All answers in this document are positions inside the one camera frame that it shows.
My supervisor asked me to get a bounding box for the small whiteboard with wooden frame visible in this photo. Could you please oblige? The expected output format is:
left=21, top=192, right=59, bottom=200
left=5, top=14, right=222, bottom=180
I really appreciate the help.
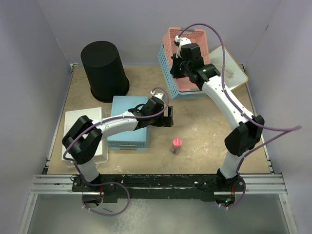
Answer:
left=209, top=46, right=249, bottom=90

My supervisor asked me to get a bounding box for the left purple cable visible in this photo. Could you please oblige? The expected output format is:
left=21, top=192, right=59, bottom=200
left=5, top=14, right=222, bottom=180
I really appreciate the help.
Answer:
left=63, top=87, right=171, bottom=169

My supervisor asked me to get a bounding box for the pink capped small bottle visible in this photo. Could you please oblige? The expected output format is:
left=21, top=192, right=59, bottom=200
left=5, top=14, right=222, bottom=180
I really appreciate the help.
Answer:
left=172, top=137, right=183, bottom=154

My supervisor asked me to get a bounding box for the pink perforated plastic basket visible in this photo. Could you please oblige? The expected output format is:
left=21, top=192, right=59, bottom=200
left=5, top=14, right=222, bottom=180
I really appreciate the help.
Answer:
left=163, top=27, right=210, bottom=92

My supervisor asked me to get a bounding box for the blue perforated plastic basket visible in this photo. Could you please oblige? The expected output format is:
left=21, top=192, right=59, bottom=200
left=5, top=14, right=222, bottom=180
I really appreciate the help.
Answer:
left=107, top=96, right=150, bottom=150

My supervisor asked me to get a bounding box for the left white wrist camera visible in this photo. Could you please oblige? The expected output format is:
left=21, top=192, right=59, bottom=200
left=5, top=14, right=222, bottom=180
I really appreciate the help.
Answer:
left=150, top=91, right=166, bottom=102

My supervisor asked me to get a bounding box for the large black plastic container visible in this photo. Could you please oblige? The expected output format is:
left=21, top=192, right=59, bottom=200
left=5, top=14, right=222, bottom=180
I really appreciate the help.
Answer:
left=80, top=41, right=130, bottom=103

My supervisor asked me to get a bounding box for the aluminium table frame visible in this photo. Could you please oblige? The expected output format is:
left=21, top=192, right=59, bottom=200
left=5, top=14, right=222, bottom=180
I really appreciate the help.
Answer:
left=17, top=63, right=293, bottom=234

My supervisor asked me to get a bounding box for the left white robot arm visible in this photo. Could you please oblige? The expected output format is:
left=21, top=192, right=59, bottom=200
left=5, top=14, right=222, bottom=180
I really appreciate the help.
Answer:
left=62, top=96, right=174, bottom=191

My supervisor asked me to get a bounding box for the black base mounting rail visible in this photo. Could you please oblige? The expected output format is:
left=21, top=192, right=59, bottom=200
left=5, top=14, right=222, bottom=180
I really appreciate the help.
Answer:
left=72, top=174, right=246, bottom=203

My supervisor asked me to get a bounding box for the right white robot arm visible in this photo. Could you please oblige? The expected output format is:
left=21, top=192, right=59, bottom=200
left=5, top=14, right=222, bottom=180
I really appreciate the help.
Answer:
left=170, top=42, right=264, bottom=191

